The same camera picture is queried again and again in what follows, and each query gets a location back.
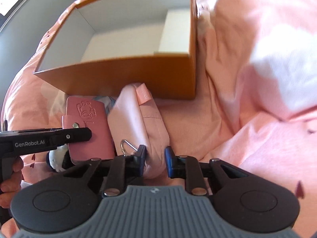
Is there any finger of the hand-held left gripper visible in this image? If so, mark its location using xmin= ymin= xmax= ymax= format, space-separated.
xmin=50 ymin=127 xmax=92 ymax=147

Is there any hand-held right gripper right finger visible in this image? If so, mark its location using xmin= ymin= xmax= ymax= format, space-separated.
xmin=165 ymin=146 xmax=248 ymax=196

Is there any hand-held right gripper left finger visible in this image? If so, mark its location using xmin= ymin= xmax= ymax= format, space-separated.
xmin=63 ymin=145 xmax=146 ymax=197

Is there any pink key case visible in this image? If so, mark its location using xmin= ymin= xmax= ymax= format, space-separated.
xmin=62 ymin=96 xmax=116 ymax=164

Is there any white plush toy striped hat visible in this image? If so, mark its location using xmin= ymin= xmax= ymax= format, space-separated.
xmin=46 ymin=144 xmax=75 ymax=173

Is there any pink fabric pouch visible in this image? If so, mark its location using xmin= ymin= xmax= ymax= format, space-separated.
xmin=107 ymin=83 xmax=171 ymax=180

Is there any orange cardboard box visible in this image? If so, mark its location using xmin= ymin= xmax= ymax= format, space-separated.
xmin=33 ymin=0 xmax=199 ymax=100

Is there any person's left hand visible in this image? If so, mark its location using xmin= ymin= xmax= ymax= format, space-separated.
xmin=0 ymin=157 xmax=24 ymax=209

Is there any metal carabiner clip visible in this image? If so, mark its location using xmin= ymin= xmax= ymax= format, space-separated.
xmin=120 ymin=139 xmax=138 ymax=155

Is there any light blue printed paper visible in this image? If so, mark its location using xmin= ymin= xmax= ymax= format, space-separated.
xmin=95 ymin=95 xmax=117 ymax=116

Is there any pink printed blanket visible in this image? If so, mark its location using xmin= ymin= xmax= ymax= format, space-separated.
xmin=0 ymin=0 xmax=317 ymax=238

